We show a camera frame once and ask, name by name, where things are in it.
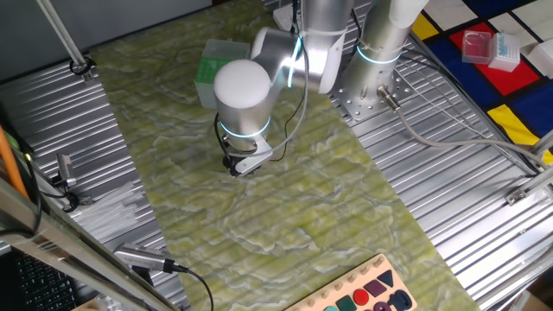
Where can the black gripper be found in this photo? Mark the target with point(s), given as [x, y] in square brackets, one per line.
[231, 166]

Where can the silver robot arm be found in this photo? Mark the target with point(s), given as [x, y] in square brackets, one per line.
[242, 86]

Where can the green pipette tip holder box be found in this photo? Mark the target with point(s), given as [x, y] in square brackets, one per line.
[207, 69]

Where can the white pipette tip rack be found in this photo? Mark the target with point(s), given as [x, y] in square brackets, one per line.
[504, 52]

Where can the green marble pattern mat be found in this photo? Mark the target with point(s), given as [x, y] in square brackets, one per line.
[281, 207]

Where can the white power strip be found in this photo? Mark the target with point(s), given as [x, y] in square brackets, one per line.
[283, 19]

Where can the wooden shape puzzle board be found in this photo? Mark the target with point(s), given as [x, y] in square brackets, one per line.
[311, 300]

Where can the black pole clamp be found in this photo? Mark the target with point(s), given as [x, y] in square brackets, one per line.
[82, 67]

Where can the green square puzzle piece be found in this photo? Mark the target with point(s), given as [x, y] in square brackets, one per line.
[345, 304]

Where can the red round puzzle piece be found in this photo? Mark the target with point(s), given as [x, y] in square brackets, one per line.
[360, 297]

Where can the purple puzzle piece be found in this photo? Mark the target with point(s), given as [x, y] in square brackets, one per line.
[375, 288]

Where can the navy triangle puzzle piece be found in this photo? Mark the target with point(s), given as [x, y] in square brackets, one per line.
[386, 277]

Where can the cardboard box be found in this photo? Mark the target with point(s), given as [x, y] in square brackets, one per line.
[86, 307]
[535, 302]

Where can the aluminium pole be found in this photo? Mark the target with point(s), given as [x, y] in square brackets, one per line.
[60, 32]

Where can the blue puzzle piece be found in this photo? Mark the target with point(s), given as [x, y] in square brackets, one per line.
[404, 302]

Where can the black keyboard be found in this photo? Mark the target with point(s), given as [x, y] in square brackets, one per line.
[43, 287]

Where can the colourful chequered cloth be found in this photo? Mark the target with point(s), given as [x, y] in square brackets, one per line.
[462, 78]

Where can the clear pink plastic box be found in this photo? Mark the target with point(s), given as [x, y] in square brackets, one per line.
[476, 47]

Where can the white plastic box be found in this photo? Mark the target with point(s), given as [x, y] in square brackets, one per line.
[543, 58]

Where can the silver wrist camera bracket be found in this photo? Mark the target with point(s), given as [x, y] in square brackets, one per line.
[255, 162]

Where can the ribbed silver depth camera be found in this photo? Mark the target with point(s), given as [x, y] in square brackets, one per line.
[138, 257]

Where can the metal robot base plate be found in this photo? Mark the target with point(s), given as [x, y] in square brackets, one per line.
[345, 103]

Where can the black camera stand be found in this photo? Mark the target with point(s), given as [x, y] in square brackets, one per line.
[142, 276]

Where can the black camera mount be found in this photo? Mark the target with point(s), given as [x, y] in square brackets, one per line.
[71, 201]

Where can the aluminium frame bar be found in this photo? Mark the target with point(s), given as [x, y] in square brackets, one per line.
[65, 248]

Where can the aluminium extrusion with bracket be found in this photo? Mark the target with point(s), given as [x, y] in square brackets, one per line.
[531, 185]

